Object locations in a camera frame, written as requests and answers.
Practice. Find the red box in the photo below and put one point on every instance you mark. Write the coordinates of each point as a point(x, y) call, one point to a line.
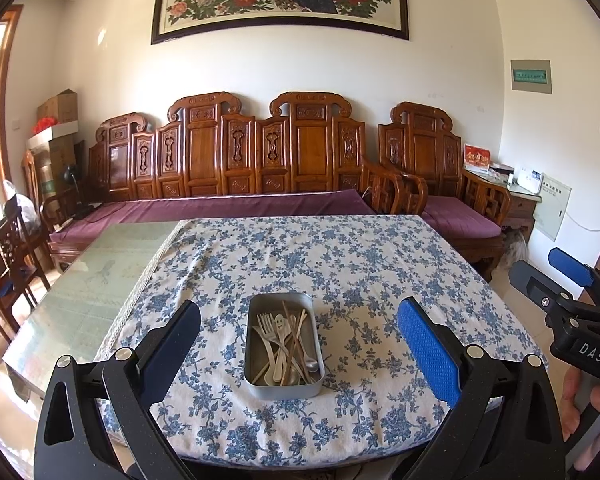
point(476, 156)

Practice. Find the white desk phone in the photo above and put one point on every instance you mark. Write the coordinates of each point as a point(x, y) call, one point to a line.
point(527, 181)

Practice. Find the white plastic bag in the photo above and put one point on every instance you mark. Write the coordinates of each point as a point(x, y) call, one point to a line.
point(20, 205)

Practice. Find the cream plastic spoon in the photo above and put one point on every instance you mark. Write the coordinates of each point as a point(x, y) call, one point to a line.
point(262, 379)

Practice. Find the carved wooden armchair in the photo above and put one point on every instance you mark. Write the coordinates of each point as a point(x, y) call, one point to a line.
point(420, 145)

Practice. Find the long carved wooden sofa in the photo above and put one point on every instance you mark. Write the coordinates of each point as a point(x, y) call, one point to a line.
point(205, 150)

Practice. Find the black desk lamp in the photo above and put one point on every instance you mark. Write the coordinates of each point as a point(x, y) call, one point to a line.
point(72, 175)

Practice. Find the purple armchair cushion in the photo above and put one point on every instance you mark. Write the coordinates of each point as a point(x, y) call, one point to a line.
point(462, 215)

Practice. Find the white wall cabinet panel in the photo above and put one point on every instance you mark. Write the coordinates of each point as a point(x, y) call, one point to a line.
point(552, 205)

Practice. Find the wooden door frame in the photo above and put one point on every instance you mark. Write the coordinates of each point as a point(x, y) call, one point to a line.
point(7, 110)

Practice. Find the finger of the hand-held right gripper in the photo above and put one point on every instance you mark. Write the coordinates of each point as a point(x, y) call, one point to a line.
point(527, 280)
point(570, 265)

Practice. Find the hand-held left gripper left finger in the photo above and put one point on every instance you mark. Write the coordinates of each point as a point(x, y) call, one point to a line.
point(172, 355)

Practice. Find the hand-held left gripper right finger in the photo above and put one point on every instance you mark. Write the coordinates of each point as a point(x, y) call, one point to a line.
point(430, 350)

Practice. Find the rectangular metal tin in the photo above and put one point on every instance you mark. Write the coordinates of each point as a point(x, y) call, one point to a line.
point(252, 360)

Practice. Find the white open box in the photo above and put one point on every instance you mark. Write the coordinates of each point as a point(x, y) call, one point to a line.
point(55, 132)

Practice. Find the blue floral tablecloth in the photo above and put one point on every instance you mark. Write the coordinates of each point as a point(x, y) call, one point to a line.
point(355, 260)

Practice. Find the brown cardboard box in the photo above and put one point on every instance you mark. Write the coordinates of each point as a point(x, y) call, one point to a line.
point(57, 106)

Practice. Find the smiley face metal spoon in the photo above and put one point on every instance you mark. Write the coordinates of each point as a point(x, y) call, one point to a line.
point(279, 321)

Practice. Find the large cardboard box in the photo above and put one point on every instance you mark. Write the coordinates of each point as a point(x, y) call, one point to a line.
point(55, 165)

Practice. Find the wooden dining chair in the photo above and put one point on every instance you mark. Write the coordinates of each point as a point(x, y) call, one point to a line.
point(10, 260)

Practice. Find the small white box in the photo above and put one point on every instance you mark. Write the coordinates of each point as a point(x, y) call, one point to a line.
point(500, 172)

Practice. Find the green wall panel box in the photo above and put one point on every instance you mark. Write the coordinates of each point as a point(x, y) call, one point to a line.
point(530, 76)

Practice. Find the grey fluffy thing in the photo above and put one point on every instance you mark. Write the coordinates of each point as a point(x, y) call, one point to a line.
point(516, 245)

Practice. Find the person's right hand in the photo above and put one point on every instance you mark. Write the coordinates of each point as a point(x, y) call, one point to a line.
point(571, 397)

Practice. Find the wooden side table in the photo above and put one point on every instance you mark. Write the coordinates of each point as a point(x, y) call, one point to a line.
point(522, 205)

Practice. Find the long purple sofa cushion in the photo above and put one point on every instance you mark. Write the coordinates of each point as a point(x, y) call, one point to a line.
point(180, 207)

